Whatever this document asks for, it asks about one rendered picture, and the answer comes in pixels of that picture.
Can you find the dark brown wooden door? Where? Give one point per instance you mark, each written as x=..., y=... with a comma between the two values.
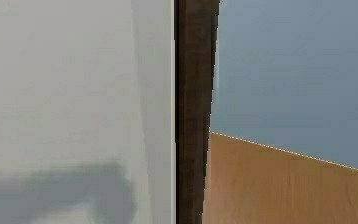
x=193, y=110

